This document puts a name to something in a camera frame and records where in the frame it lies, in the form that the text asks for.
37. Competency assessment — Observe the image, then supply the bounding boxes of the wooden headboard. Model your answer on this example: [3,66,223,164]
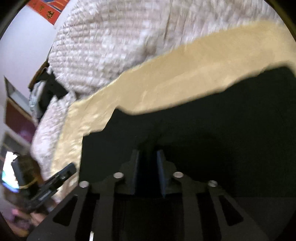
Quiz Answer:
[28,58,51,89]

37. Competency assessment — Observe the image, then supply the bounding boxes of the black pants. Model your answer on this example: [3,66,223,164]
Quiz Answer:
[79,65,296,241]

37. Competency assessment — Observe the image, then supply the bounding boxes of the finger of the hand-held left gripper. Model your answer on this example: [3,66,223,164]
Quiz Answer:
[43,162,77,189]
[11,158,24,186]

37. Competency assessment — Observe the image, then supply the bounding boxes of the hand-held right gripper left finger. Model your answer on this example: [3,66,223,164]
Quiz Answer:
[26,149,141,241]

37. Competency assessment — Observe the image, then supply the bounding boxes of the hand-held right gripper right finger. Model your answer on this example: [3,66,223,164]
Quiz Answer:
[156,149,270,241]

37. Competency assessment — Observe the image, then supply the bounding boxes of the black cloth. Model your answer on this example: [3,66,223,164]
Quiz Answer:
[43,70,68,110]

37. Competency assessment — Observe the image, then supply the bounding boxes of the dark maroon cabinet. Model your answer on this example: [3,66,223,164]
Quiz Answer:
[4,76,38,142]

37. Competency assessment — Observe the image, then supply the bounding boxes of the quilted floral bedspread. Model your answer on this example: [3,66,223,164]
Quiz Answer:
[31,0,284,164]

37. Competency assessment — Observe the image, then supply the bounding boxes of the beige satin bed sheet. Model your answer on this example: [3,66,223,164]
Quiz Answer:
[50,20,290,202]

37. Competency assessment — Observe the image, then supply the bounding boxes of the red wall poster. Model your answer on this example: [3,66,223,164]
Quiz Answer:
[26,0,70,26]

